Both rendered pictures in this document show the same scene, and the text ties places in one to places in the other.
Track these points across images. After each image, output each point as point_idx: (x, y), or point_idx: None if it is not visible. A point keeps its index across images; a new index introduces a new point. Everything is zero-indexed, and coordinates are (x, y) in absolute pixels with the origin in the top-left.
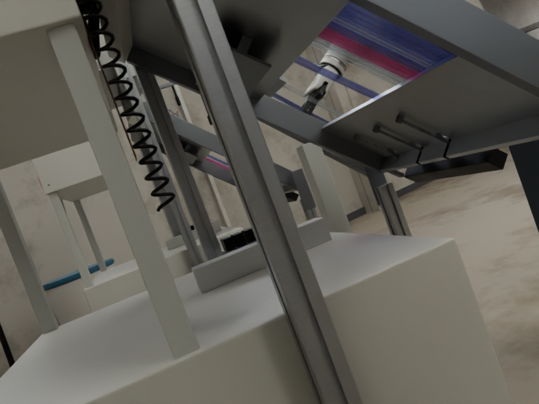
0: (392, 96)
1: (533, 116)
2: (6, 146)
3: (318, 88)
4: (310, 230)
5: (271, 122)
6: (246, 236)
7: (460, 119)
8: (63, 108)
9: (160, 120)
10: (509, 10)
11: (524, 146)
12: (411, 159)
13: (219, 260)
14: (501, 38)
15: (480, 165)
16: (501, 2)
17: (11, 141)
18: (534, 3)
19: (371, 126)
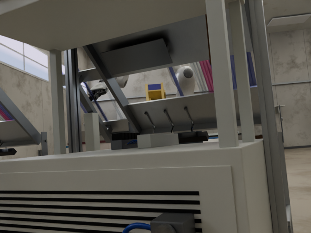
0: (195, 97)
1: (239, 119)
2: (59, 21)
3: (102, 89)
4: (175, 137)
5: (114, 90)
6: (128, 136)
7: (210, 115)
8: (125, 25)
9: (73, 61)
10: (187, 91)
11: (181, 143)
12: (166, 130)
13: (156, 134)
14: None
15: (201, 137)
16: (186, 87)
17: (70, 21)
18: (193, 93)
19: (162, 109)
